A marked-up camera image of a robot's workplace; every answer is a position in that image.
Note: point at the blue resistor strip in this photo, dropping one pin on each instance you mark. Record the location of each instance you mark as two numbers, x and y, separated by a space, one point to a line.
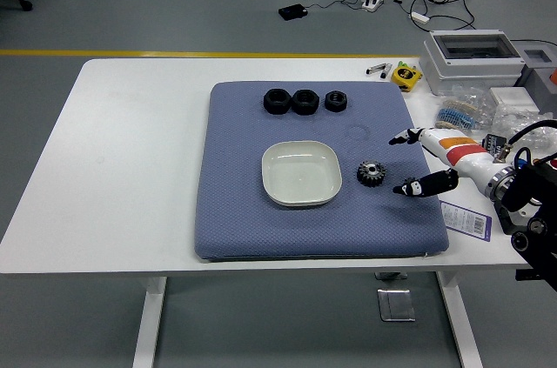
457 118

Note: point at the white square dish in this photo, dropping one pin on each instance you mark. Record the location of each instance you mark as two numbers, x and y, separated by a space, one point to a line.
300 172

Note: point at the black table control panel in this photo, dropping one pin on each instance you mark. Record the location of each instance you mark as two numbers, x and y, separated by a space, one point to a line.
528 275

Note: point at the small black hex nut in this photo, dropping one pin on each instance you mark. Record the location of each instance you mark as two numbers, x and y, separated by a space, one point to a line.
336 101

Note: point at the small white box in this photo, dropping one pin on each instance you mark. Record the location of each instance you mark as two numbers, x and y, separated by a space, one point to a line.
509 96

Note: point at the white power adapter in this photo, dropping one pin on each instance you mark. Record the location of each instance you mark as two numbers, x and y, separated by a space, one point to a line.
420 18

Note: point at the clear crumpled plastic bag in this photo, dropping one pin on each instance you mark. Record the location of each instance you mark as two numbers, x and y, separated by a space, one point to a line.
518 118

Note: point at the white table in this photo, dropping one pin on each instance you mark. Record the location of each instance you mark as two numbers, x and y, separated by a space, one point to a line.
130 146

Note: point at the large black hex nut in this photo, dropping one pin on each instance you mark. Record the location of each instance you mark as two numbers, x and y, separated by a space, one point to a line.
305 102
277 102

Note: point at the small black printed module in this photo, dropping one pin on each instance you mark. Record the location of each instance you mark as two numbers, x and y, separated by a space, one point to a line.
495 144

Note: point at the large black gear silver hub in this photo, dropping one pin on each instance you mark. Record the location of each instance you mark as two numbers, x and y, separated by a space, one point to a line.
372 173

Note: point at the grey box with orange button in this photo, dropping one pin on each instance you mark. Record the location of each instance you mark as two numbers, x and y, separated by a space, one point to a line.
539 81

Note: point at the grey electrical enclosure box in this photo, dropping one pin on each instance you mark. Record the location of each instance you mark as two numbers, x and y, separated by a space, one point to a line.
470 68

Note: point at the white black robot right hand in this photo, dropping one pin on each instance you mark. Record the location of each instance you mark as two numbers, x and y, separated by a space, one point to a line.
452 148

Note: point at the beige resistor strip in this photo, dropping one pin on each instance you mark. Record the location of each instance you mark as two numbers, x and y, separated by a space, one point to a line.
461 105

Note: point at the yellow tape measure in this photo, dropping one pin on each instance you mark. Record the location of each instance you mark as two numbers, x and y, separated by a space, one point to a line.
405 76

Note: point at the blue-grey padded mat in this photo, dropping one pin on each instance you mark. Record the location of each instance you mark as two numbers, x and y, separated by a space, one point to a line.
235 220

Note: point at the purple white label card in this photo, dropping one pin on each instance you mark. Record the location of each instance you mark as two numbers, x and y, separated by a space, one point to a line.
463 220

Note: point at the clear flat plastic bag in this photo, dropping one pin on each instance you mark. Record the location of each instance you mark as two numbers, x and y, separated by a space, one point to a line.
470 91

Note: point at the flat black floor device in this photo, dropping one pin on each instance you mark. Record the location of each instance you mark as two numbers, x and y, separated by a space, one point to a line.
293 11

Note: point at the silver floor plate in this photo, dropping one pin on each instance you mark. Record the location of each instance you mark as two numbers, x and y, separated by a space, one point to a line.
395 305

